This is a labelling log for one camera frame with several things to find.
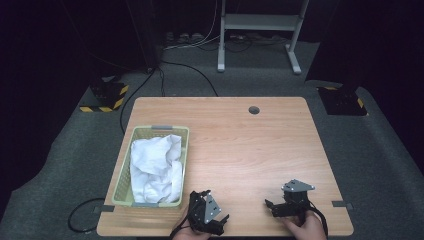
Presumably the white metal stand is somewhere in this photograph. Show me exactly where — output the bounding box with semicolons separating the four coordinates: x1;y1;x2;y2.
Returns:
216;0;311;75

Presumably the wooden table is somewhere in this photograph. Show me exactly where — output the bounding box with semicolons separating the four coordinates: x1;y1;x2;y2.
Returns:
96;96;355;238

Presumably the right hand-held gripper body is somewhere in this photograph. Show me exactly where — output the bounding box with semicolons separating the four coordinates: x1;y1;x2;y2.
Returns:
275;179;316;218

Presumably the white cloth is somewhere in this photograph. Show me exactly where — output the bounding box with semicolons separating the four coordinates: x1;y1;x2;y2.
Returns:
129;133;184;205

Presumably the grey tape strip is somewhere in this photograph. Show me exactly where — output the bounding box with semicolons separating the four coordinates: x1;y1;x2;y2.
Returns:
93;204;116;215
331;200;354;211

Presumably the pale green plastic basket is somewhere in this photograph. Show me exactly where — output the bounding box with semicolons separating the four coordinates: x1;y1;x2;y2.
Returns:
111;124;191;209

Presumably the yellow black striped base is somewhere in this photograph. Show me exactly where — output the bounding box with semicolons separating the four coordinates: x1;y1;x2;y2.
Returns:
79;77;130;114
316;85;369;117

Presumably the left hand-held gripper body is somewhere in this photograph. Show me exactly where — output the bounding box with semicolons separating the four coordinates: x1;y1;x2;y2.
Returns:
187;189;225;234

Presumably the left hand-held gripper cable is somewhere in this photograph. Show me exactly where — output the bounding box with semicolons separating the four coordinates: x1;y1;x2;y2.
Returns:
169;223;193;240

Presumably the black looped floor cable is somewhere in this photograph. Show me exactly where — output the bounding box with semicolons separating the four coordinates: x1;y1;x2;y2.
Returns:
67;197;106;234

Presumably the white cable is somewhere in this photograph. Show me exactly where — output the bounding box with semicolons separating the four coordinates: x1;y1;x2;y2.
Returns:
163;0;222;52

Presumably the power strip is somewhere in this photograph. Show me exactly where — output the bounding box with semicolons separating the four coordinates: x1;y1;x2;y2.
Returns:
164;31;206;46

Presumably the hand-held gripper cable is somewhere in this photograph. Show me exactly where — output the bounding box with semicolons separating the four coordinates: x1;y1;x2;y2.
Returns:
169;223;193;240
308;199;330;238

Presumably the person's right hand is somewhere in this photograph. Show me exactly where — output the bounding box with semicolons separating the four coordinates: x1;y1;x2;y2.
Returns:
281;209;328;240

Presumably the right hand-held gripper cable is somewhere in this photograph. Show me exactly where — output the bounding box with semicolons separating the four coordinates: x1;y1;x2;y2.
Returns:
308;199;330;238

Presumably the person's left hand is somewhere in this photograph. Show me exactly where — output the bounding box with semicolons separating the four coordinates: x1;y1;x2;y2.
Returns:
171;207;213;240

